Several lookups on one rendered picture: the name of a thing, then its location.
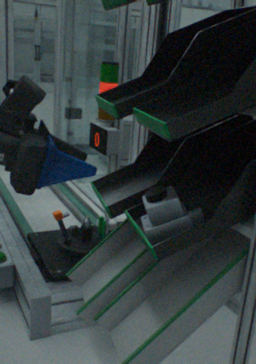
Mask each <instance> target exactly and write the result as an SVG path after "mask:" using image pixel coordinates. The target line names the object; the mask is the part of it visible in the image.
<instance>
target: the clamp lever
mask: <svg viewBox="0 0 256 364"><path fill-rule="evenodd" d="M68 216H70V214H69V212H66V213H64V214H63V213H62V212H60V211H59V210H57V211H55V212H53V217H54V218H55V220H57V222H58V226H59V228H60V231H61V234H63V237H64V238H65V240H66V239H68V238H69V235H68V232H67V230H66V228H65V223H64V221H63V218H66V217H68Z"/></svg>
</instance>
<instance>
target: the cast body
mask: <svg viewBox="0 0 256 364"><path fill-rule="evenodd" d="M142 200H143V203H144V207H146V211H147V214H148V215H144V216H141V220H142V226H143V228H144V233H146V236H147V238H148V240H149V242H150V243H151V245H152V246H154V245H156V244H158V243H160V242H161V241H163V240H165V239H167V238H170V237H172V236H174V235H176V234H178V233H180V232H183V231H184V230H187V229H189V228H192V227H193V226H196V225H197V224H199V223H201V222H203V221H204V220H205V218H204V215H203V211H202V210H201V208H198V209H196V210H192V211H190V212H187V210H186V207H185V205H184V204H183V202H181V201H180V199H179V198H178V196H177V195H176V192H175V190H174V187H173V186H168V187H164V186H154V187H152V188H150V189H149V190H148V191H147V192H146V194H144V196H142Z"/></svg>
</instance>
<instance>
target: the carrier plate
mask: <svg viewBox="0 0 256 364"><path fill-rule="evenodd" d="M92 229H95V230H98V226H97V225H95V226H92ZM60 235H61V231H60V230H50V231H43V232H31V233H27V240H28V241H29V243H30V244H31V246H32V248H33V249H34V250H35V252H36V254H37V255H38V258H39V260H40V263H41V266H42V267H43V269H44V271H45V272H46V273H47V275H48V278H49V280H50V281H51V282H58V281H63V280H68V279H69V278H68V277H66V274H67V273H68V272H69V271H70V270H71V269H72V268H73V267H74V266H75V265H76V264H77V263H79V262H80V261H81V259H76V258H73V257H69V256H67V255H64V254H63V253H61V252H60V251H59V250H58V237H59V236H60Z"/></svg>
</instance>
